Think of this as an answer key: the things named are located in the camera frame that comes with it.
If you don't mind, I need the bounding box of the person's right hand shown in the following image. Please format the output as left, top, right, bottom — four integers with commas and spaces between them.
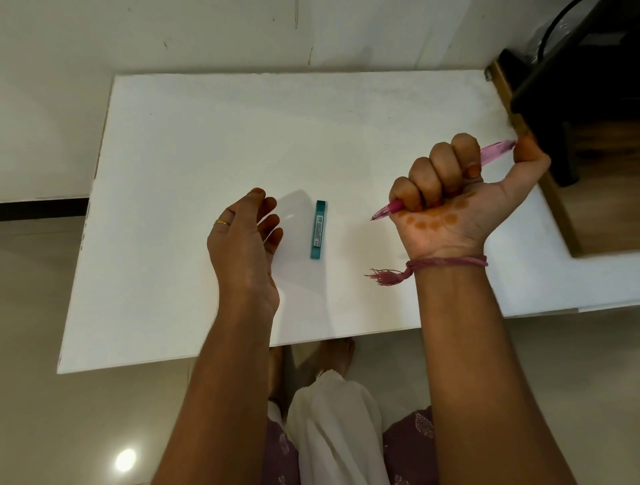
389, 133, 552, 260

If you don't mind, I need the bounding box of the person's left hand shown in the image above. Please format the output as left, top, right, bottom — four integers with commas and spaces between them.
207, 187, 285, 320

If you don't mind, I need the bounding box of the teal pencil lead case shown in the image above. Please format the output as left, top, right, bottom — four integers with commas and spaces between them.
309, 199, 328, 260

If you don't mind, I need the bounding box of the pink mechanical pencil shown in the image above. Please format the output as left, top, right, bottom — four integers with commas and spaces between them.
369, 139, 519, 222

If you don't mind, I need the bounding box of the person's right forearm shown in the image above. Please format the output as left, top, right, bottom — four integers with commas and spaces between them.
415, 262, 579, 485

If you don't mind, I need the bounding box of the person's left forearm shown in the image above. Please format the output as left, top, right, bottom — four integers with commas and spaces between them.
149, 304, 281, 485

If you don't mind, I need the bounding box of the wooden cabinet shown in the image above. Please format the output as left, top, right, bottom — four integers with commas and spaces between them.
485, 59, 640, 259

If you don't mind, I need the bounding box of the black appliance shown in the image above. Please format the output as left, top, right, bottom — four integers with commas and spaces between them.
497, 0, 640, 189

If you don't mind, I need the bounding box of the white scarf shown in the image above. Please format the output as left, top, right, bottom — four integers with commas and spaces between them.
285, 370, 391, 485

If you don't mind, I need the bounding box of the purple patterned dress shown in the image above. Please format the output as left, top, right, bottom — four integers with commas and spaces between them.
262, 405, 441, 485

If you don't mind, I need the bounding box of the pink thread wrist bracelet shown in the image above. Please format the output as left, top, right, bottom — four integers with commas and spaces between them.
365, 254, 489, 287

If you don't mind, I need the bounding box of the black cable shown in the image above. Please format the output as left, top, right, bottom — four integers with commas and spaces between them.
537, 0, 586, 56

